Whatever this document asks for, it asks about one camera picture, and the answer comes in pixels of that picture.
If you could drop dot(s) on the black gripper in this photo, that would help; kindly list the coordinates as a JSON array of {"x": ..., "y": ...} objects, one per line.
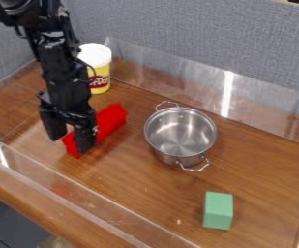
[{"x": 65, "y": 102}]

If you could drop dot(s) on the red rectangular block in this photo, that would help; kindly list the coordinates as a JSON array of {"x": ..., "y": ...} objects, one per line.
[{"x": 111, "y": 118}]

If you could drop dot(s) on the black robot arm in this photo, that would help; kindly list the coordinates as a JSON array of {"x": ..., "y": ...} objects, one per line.
[{"x": 42, "y": 22}]

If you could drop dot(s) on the yellow Play-Doh container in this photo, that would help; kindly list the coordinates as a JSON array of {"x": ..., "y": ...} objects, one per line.
[{"x": 97, "y": 56}]

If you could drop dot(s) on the small stainless steel pot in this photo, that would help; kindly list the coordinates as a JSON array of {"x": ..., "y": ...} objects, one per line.
[{"x": 181, "y": 134}]

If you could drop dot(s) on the green foam block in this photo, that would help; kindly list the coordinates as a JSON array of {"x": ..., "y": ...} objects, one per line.
[{"x": 218, "y": 211}]

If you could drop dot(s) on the clear acrylic table barrier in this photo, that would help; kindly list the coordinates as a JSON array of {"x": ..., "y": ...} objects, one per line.
[{"x": 115, "y": 198}]

